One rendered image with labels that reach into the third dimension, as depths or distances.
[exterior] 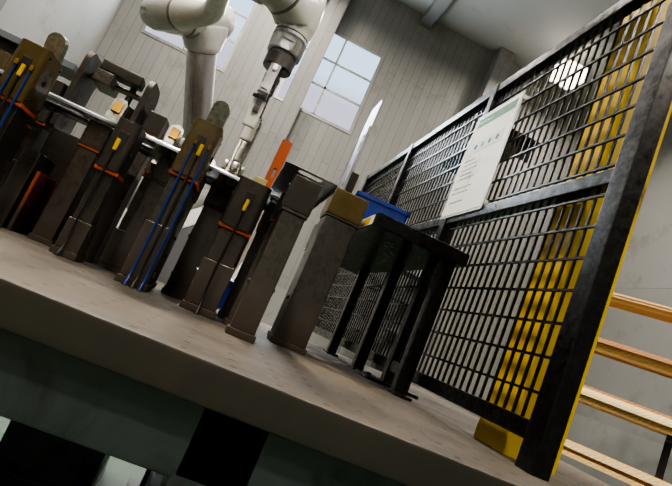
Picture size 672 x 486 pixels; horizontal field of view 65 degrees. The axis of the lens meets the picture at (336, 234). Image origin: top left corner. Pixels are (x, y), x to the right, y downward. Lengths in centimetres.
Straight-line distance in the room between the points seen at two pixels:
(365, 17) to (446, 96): 199
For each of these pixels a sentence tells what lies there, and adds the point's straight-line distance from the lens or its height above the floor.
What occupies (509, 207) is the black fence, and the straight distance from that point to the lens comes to 112.
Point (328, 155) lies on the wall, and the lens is 905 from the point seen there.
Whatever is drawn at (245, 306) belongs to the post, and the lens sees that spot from 89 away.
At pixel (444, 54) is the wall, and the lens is 1030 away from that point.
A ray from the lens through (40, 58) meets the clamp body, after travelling 119.
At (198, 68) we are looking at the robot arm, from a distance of 195.
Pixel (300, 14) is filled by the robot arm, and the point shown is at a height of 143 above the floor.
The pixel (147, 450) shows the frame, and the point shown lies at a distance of 57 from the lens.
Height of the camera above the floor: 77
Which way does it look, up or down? 10 degrees up
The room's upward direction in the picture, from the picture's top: 23 degrees clockwise
